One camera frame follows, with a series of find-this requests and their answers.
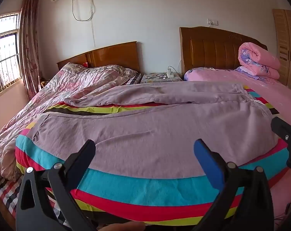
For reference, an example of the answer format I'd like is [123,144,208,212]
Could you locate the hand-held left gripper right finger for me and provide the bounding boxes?
[193,139,275,231]

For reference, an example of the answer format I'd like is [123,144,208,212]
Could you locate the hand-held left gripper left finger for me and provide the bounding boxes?
[15,139,98,231]

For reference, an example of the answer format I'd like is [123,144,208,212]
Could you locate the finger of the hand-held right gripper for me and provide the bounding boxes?
[271,117,291,169]

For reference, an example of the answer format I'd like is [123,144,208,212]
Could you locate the lilac pants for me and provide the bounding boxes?
[29,80,284,171]

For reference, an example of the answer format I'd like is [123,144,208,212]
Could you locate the person's left hand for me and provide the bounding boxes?
[98,222,146,231]

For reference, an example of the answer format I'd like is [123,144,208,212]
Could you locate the pink bed sheet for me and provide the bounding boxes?
[184,68,291,231]

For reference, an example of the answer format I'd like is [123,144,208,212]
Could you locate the colourful striped blanket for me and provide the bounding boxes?
[15,84,291,228]

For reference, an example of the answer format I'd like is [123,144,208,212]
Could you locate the purple floral pillow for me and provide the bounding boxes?
[234,66,260,81]

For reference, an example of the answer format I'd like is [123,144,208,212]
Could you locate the wooden wardrobe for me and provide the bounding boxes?
[273,8,291,92]

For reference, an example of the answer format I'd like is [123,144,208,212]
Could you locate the rolled pink floral quilt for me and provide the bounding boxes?
[237,42,281,80]

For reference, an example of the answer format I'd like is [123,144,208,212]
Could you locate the plaid bed sheet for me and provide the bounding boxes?
[0,174,64,224]

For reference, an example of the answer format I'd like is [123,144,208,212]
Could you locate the plaid pillow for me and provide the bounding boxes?
[123,73,142,86]

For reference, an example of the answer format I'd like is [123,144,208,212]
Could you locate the nightstand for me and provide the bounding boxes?
[140,72,184,84]

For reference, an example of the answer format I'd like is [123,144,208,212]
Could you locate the plain wooden headboard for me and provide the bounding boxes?
[56,41,141,74]

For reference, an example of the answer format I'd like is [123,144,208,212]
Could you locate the panelled wooden headboard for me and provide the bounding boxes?
[179,26,267,81]

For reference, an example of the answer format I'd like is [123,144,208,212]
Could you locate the red patterned curtain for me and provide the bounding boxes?
[19,0,44,100]

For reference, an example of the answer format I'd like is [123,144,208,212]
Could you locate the white air conditioner pipe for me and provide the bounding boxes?
[90,0,96,48]

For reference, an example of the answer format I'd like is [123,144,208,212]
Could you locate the barred window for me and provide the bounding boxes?
[0,11,23,99]

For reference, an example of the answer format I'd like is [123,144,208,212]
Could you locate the black air conditioner cable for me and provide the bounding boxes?
[72,0,94,21]

